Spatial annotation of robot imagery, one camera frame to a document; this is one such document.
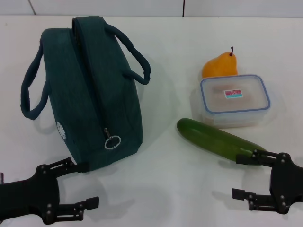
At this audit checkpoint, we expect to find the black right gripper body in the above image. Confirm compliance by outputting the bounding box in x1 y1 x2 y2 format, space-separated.
269 153 303 215

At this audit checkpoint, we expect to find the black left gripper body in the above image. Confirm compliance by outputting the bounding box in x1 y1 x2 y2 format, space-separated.
0 164 60 226

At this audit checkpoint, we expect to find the silver zipper pull ring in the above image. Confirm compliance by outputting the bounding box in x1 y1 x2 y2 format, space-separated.
104 127 122 150

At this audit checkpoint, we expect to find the green cucumber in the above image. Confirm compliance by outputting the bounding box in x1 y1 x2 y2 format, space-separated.
177 118 267 164

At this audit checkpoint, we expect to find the clear blue-rimmed plastic food container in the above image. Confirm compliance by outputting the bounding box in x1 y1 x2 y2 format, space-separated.
193 74 271 129

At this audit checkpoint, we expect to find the dark teal insulated lunch bag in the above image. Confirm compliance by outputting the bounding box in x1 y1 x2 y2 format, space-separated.
20 15 152 174

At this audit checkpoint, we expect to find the yellow orange pear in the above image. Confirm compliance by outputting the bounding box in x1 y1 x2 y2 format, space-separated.
201 46 238 79

